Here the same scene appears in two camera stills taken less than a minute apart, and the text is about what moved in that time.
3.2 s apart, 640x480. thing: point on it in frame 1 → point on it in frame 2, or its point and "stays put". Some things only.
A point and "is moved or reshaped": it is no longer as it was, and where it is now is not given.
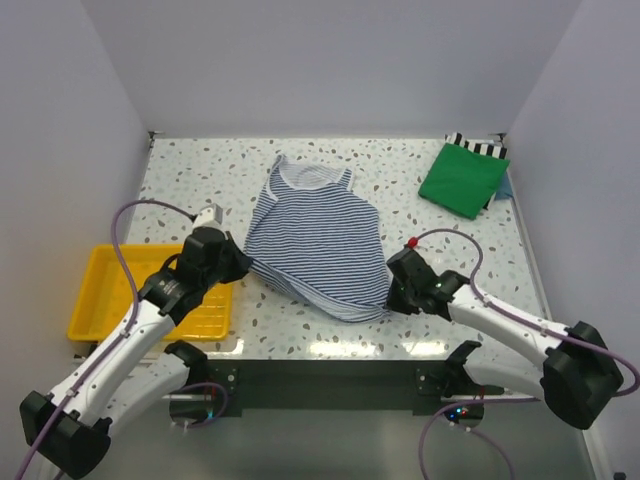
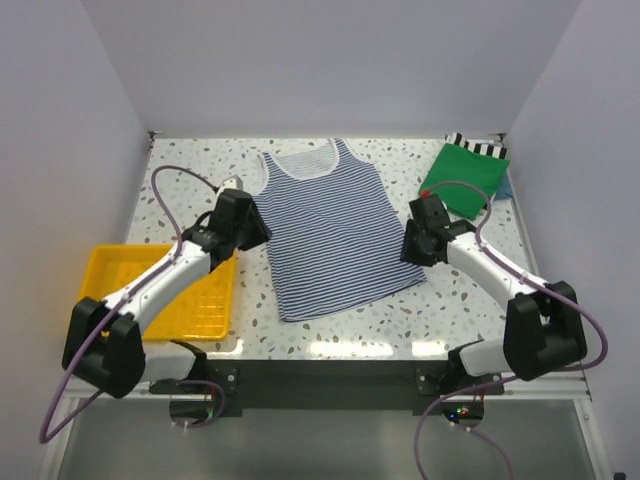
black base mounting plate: (336, 387) stays put
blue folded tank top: (504, 190) stays put
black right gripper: (394, 304) → (408, 254)
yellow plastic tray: (102, 298) stays put
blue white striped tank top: (321, 245) is moved or reshaped
